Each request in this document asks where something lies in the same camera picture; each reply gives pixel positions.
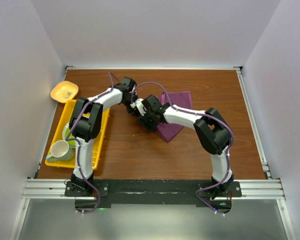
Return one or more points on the aluminium frame rail right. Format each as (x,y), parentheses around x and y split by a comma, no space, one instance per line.
(260,149)

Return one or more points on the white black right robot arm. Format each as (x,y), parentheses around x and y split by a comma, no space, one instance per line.
(214,135)

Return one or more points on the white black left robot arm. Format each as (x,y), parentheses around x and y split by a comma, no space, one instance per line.
(85,125)

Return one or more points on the purple cloth napkin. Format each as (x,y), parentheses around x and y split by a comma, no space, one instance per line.
(167,131)

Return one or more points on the aluminium frame rail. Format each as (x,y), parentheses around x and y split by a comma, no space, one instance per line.
(268,189)
(260,149)

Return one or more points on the aluminium frame rail front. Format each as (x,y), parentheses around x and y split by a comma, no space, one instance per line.
(268,189)

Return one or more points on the pale cup with blue handle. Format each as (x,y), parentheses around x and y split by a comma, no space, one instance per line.
(60,151)

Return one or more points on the green white plate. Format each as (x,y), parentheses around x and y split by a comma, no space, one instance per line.
(65,132)

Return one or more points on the yellow square bowl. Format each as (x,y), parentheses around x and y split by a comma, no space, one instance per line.
(64,91)

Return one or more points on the yellow plastic tray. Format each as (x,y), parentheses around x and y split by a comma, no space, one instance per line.
(62,129)

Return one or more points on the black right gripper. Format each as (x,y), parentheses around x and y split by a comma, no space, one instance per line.
(143,120)

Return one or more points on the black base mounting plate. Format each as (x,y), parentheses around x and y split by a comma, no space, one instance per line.
(155,192)

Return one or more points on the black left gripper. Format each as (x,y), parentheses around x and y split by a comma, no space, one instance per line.
(132,111)

